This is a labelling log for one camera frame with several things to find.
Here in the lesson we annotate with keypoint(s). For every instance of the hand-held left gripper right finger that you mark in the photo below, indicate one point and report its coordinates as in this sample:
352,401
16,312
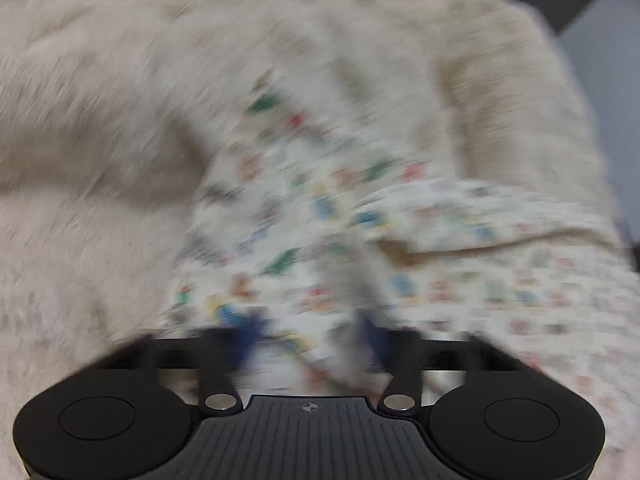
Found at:
372,340

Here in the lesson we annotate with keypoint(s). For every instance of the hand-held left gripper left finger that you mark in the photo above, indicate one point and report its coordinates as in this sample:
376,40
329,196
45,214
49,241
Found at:
250,335

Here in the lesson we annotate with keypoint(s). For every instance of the white vehicle print garment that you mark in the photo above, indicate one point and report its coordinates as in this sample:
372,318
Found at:
300,210

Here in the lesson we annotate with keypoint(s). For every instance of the cream fluffy blanket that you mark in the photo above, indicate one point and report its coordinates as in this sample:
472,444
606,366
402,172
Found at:
100,110

